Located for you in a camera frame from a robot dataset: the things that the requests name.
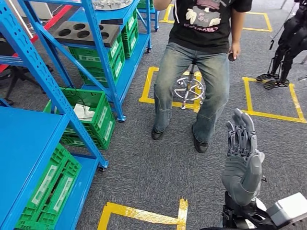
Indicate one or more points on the person's shoe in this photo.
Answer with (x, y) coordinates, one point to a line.
(200, 146)
(156, 135)

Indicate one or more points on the person's leg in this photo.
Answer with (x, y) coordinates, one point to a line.
(211, 95)

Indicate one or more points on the black humanoid robot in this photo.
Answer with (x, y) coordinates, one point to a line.
(289, 35)

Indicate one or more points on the small black remote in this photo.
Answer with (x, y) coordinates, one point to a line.
(231, 57)

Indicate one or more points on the person's left hand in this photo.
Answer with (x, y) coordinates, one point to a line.
(235, 49)

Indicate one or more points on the chrome stool base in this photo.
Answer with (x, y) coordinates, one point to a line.
(189, 89)

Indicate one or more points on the black office chair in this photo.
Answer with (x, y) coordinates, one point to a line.
(17, 76)

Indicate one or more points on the white foam piece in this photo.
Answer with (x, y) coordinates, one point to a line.
(84, 112)

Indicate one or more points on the blue metal shelf rack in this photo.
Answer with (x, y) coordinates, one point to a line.
(23, 143)
(129, 66)

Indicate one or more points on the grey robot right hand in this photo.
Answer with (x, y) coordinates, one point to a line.
(242, 177)

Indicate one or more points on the black foam tray with holes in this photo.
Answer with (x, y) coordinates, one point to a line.
(107, 38)

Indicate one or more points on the person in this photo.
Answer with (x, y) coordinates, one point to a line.
(203, 28)

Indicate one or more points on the green plastic crate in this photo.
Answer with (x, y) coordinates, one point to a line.
(96, 74)
(100, 123)
(144, 3)
(131, 35)
(48, 190)
(82, 54)

